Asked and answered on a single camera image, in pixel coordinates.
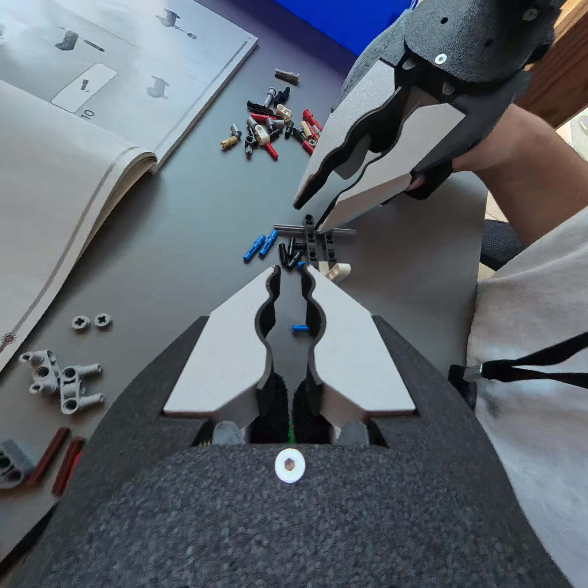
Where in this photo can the blue plastic object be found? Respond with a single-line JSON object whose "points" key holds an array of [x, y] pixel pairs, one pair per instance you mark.
{"points": [[340, 23]]}

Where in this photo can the grey lego axle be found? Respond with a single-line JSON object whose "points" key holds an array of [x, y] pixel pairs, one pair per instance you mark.
{"points": [[287, 227]]}

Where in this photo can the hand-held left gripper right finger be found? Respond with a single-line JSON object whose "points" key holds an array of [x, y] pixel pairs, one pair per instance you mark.
{"points": [[358, 358]]}

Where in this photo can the black chair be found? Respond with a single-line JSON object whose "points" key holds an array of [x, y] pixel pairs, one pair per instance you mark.
{"points": [[500, 243]]}

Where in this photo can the dark red lego axle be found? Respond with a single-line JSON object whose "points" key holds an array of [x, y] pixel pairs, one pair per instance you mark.
{"points": [[48, 457], [68, 466]]}

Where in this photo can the wooden furniture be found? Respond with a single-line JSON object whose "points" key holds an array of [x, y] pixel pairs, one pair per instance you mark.
{"points": [[565, 69]]}

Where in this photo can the grey lego bushing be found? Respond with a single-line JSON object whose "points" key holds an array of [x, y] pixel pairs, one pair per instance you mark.
{"points": [[103, 320], [81, 322]]}

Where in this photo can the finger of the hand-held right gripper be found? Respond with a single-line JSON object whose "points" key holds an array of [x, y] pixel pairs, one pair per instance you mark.
{"points": [[413, 147], [353, 105]]}

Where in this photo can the black lego frame piece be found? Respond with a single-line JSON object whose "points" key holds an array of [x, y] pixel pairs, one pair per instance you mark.
{"points": [[317, 243]]}

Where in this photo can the bunch of black lego pins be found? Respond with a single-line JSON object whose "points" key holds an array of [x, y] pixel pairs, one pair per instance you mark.
{"points": [[290, 252]]}

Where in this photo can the short grey lego beam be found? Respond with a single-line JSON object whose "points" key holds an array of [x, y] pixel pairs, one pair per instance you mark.
{"points": [[16, 464]]}

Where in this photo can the lego instruction booklet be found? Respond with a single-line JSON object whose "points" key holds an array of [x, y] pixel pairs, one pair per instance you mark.
{"points": [[138, 92]]}

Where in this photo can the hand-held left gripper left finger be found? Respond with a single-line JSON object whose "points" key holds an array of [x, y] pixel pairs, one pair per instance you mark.
{"points": [[220, 353]]}

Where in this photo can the tan lego connector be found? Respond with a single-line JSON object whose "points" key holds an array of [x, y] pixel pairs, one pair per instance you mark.
{"points": [[337, 271]]}

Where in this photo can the grey lego connector assembly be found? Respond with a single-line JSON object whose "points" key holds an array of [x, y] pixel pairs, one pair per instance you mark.
{"points": [[59, 381]]}

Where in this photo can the person's right forearm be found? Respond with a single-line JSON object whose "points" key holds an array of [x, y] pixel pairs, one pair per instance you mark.
{"points": [[528, 174]]}

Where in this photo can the cluster of lego pins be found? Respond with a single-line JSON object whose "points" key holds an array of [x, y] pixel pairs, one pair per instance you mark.
{"points": [[275, 124]]}

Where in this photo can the person's right hand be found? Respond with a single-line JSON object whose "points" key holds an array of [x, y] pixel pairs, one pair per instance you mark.
{"points": [[468, 158]]}

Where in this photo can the person's white shirt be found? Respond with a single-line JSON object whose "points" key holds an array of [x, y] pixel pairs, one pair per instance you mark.
{"points": [[533, 436]]}

